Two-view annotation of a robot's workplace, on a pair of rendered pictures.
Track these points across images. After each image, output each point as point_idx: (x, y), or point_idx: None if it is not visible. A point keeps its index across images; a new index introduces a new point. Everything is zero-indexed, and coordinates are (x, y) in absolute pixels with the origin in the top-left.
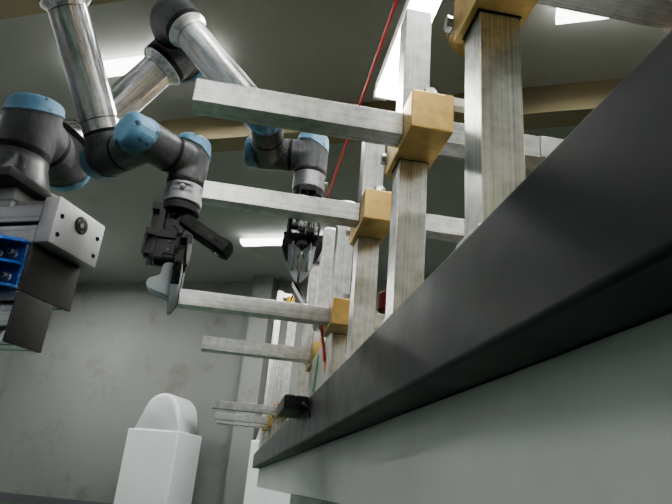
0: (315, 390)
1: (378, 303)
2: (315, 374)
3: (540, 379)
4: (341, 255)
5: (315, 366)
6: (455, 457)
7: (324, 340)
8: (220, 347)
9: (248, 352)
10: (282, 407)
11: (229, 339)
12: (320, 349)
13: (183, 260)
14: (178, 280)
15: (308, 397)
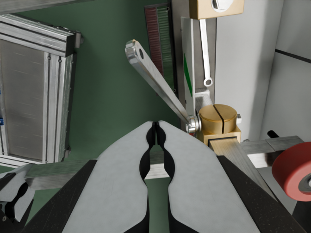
0: (185, 79)
1: (275, 173)
2: (187, 75)
3: None
4: None
5: (189, 68)
6: None
7: (221, 9)
8: (22, 10)
9: (74, 3)
10: None
11: (26, 8)
12: (193, 106)
13: (14, 225)
14: (32, 203)
15: (177, 93)
